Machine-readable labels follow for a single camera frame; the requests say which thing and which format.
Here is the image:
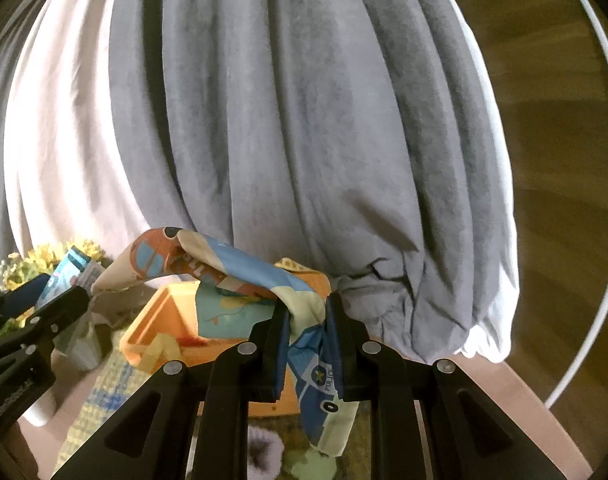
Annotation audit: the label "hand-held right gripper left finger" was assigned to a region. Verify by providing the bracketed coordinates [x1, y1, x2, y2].
[51, 304, 291, 480]

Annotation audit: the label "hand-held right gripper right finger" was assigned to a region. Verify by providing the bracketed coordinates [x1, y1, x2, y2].
[326, 292, 594, 480]

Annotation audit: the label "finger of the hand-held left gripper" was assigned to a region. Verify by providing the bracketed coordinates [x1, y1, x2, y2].
[0, 285, 92, 363]
[0, 274, 52, 332]

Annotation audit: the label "light blue printed cloth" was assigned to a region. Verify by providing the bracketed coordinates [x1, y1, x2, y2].
[36, 246, 105, 311]

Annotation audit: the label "car print cloth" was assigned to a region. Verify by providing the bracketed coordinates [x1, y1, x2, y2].
[90, 226, 357, 459]

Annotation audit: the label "orange plastic box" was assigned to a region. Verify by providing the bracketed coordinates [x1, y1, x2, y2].
[120, 271, 333, 418]

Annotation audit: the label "yellow flowers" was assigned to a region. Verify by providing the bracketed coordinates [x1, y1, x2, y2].
[0, 239, 107, 292]

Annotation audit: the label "white pot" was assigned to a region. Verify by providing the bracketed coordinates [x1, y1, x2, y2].
[54, 317, 113, 372]

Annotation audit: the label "patterned play mat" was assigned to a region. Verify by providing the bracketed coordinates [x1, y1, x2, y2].
[54, 345, 379, 480]

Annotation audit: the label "grey fluffy toy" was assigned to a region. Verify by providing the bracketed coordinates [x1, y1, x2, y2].
[246, 422, 285, 480]

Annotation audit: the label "white cloth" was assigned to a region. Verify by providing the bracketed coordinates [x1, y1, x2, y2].
[0, 0, 157, 266]

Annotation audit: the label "grey cloth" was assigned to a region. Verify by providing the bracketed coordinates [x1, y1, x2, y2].
[108, 0, 522, 367]

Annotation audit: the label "white hoop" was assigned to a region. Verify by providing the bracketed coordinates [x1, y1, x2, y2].
[544, 0, 608, 408]

